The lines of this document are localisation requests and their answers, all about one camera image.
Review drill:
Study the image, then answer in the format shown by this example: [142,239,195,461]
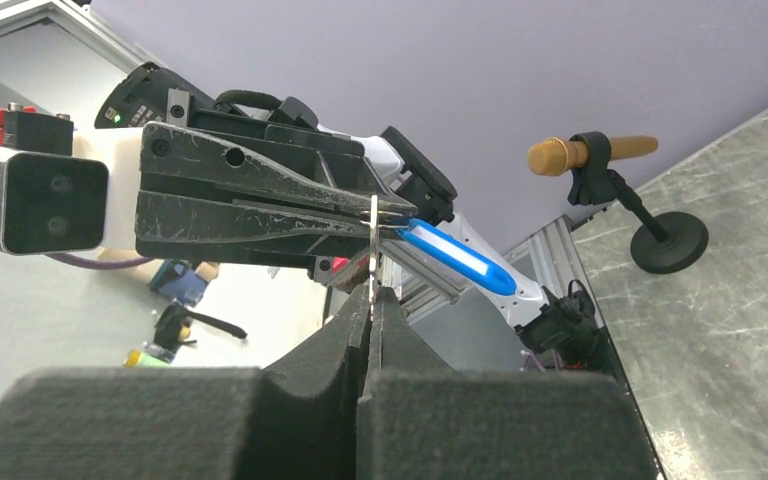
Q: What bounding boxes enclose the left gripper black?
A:
[135,89,418,268]

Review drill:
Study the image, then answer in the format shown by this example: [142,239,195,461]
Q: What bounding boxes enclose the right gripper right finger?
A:
[356,287,659,479]

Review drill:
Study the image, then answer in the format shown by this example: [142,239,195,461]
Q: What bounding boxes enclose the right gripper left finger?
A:
[0,286,370,479]

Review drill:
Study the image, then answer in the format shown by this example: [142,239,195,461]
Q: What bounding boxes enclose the blue key tag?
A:
[396,218,518,296]

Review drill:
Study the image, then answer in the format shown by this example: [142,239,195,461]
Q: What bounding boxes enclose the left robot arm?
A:
[94,62,609,373]

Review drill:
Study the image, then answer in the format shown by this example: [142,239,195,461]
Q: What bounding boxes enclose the black microphone stand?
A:
[568,131,709,274]

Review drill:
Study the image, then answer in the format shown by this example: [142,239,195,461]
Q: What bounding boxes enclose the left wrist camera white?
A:
[0,103,143,256]

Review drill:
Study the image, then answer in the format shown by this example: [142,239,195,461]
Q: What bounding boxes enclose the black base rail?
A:
[516,278,667,480]

